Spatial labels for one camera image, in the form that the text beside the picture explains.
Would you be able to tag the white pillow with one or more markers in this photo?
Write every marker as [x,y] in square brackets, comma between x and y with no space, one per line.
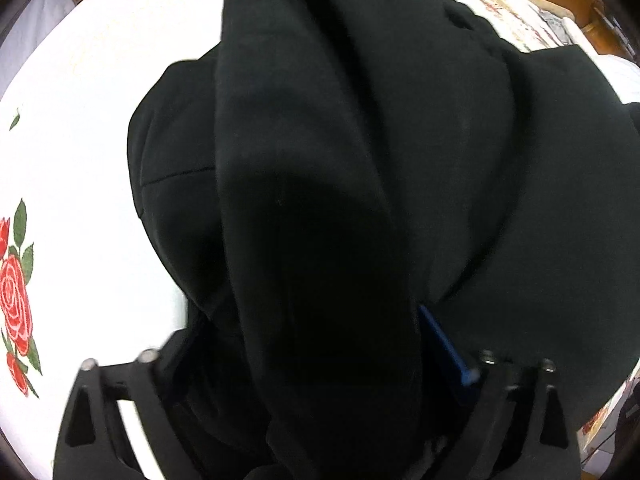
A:
[620,80]

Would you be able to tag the floral bedsheet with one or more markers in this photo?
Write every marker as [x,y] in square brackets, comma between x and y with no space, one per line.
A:
[75,110]

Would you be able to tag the black sweatshirt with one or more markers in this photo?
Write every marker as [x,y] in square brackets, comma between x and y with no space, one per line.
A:
[325,160]

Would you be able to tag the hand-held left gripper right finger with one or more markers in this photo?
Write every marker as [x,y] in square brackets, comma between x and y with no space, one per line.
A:
[445,345]

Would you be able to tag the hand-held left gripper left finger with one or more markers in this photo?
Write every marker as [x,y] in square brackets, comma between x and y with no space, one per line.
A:
[150,410]

